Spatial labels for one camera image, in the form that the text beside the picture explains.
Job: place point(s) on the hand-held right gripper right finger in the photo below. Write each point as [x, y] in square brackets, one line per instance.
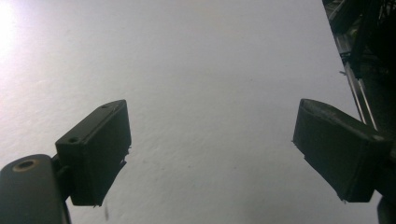
[336, 146]

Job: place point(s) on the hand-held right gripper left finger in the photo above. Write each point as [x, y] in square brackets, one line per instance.
[93, 152]

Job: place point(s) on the metal stand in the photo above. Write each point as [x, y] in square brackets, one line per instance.
[361, 56]

